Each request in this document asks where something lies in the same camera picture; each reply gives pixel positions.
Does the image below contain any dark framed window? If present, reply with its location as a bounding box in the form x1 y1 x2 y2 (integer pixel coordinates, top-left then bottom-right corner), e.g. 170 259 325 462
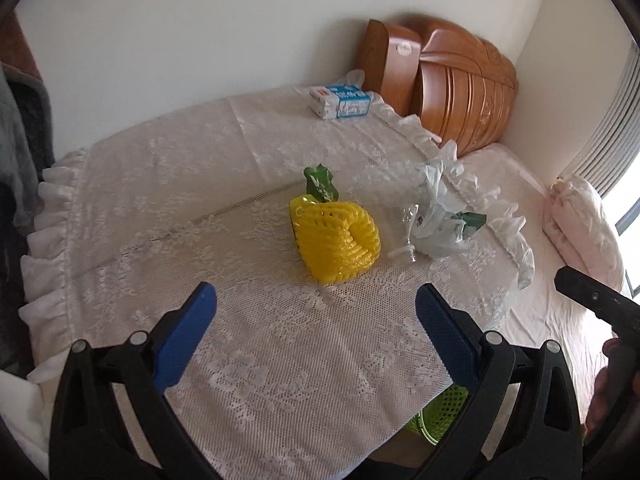
612 205 640 297

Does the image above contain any white lace tablecloth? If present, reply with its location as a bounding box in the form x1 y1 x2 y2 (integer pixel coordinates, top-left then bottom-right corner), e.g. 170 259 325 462
19 72 536 476

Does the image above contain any crushed green label plastic bottle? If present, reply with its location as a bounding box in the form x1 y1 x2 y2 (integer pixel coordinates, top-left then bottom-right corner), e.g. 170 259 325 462
387 204 488 264

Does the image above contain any folded pink quilt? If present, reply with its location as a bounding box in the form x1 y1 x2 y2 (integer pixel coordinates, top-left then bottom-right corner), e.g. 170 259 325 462
542 200 601 273

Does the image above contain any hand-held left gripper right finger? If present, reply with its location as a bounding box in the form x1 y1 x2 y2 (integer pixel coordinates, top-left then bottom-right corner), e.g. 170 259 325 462
415 282 583 480

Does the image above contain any carved wooden headboard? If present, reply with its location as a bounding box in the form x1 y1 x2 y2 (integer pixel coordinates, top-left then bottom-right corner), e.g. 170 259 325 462
356 16 518 158

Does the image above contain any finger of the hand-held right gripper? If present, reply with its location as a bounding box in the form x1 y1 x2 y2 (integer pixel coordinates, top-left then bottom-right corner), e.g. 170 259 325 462
555 266 640 346

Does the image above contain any bed with pink sheet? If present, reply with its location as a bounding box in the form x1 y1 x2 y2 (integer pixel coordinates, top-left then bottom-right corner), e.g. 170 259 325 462
457 142 626 411

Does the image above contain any white ruffled pillow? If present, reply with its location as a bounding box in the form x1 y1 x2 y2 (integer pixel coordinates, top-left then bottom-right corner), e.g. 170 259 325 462
550 174 626 281

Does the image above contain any white cloth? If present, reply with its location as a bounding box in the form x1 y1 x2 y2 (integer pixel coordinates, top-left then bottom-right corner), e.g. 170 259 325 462
0 369 56 466

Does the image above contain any white plastic bag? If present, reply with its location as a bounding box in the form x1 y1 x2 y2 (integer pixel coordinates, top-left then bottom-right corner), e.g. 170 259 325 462
414 162 481 259

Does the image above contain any person's right hand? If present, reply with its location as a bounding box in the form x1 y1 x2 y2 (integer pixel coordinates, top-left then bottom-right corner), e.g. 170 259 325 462
585 338 629 433

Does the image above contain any green mesh wastebasket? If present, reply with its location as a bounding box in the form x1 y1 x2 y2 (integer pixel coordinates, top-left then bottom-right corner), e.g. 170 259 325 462
404 382 471 446

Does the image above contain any white and blue milk carton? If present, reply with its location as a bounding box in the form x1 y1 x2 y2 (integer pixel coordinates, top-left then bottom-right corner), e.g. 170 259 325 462
308 85 371 121

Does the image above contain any green snack packet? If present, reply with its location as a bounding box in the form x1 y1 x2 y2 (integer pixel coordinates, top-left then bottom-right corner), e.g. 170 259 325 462
303 164 340 204

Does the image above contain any grey pleated curtain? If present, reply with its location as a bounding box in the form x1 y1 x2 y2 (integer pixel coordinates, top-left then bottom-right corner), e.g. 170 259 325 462
567 40 640 196

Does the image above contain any yellow foam fruit net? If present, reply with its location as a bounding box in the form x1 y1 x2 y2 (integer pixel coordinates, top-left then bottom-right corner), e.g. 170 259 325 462
290 197 382 285

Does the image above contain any brown cloth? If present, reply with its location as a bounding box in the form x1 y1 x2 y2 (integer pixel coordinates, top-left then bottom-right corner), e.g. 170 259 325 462
9 15 43 81

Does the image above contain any grey cloth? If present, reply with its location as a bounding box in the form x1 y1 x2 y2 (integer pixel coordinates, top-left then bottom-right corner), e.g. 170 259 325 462
0 62 57 233

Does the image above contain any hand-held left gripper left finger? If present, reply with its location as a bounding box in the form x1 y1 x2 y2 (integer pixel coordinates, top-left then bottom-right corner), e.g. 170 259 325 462
49 281 221 480

